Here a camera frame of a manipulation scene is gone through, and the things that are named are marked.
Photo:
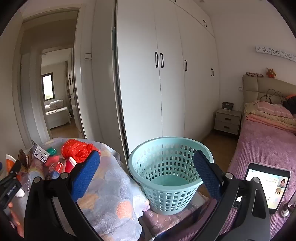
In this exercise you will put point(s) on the brown plush toy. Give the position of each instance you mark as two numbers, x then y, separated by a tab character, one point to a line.
271	73

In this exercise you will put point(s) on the folded pink blankets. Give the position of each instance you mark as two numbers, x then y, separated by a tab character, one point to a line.
270	112

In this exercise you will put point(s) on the small picture frame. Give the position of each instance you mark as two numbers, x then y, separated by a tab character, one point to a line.
227	106

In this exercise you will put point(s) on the white printed small box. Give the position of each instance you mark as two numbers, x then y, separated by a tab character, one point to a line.
40	154

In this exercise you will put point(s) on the white wardrobe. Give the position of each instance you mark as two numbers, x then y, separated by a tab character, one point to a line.
143	81

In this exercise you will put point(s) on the leopard print pouch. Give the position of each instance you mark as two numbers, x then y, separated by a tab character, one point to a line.
254	74

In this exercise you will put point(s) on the clear plastic bottle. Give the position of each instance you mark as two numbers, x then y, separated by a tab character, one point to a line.
34	168

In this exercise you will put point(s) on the patterned stool cushion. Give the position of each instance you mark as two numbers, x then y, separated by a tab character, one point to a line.
166	220

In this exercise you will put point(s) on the dark framed window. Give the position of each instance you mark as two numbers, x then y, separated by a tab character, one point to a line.
47	87

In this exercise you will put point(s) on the bed with purple bedspread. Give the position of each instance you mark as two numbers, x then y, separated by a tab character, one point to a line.
254	150

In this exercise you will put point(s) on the dark clothing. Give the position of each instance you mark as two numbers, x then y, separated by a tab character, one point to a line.
290	105

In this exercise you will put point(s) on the small green packet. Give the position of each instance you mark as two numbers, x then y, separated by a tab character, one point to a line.
51	151

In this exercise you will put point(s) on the red plastic bag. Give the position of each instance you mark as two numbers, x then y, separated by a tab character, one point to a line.
76	149

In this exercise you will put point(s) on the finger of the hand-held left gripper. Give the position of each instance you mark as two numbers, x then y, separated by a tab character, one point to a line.
13	171

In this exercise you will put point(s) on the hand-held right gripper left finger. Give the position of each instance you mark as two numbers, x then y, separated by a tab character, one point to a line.
86	175

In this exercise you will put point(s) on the grey floral cloth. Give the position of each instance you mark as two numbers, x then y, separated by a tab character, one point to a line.
115	185

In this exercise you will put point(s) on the beige sofa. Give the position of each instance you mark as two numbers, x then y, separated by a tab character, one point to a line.
57	112

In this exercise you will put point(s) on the white and orange cup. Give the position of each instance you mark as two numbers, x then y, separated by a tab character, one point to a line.
10	162

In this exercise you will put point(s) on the red paper cup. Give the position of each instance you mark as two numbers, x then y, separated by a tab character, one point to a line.
69	165

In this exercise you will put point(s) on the white light switch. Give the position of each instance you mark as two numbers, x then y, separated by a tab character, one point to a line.
88	56

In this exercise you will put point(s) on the white carved wall decoration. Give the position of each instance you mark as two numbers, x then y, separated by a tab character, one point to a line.
275	52

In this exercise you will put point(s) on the pink red packet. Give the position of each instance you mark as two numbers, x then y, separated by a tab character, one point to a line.
53	159

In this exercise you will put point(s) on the white door frame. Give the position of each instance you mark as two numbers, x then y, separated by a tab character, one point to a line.
78	92

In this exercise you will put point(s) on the beige padded headboard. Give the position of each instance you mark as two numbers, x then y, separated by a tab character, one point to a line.
254	90

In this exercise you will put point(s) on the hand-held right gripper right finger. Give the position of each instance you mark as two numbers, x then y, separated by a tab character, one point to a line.
207	176

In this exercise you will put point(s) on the brown cardboard piece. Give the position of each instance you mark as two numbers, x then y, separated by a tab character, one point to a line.
23	160

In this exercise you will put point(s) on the light blue plastic basket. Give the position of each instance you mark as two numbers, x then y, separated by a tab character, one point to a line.
161	197

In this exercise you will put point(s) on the grey nightstand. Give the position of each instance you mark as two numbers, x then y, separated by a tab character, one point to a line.
227	120

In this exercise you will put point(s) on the person's left hand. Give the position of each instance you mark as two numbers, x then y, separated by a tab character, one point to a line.
10	205

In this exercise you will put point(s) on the white charger plug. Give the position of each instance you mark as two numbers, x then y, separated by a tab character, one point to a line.
285	210

